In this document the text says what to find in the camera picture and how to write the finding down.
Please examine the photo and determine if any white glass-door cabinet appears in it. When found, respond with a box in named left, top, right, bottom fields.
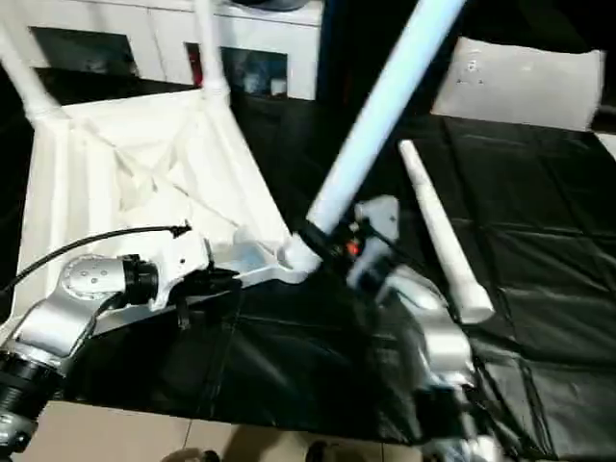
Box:
left=0, top=0, right=324, bottom=103

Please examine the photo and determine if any grey bag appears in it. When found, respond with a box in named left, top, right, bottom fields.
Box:
left=231, top=0, right=323, bottom=14

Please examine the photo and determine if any black work mat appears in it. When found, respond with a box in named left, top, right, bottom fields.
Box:
left=0, top=67, right=616, bottom=461

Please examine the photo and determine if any white flat panel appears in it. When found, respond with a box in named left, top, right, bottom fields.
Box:
left=429, top=36, right=608, bottom=133

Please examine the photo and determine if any white plastic table leg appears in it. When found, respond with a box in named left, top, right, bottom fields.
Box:
left=192, top=0, right=233, bottom=99
left=397, top=139, right=496, bottom=325
left=287, top=0, right=470, bottom=269
left=0, top=17, right=65, bottom=123

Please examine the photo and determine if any black cabinet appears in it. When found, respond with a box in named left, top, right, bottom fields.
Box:
left=314, top=0, right=616, bottom=126

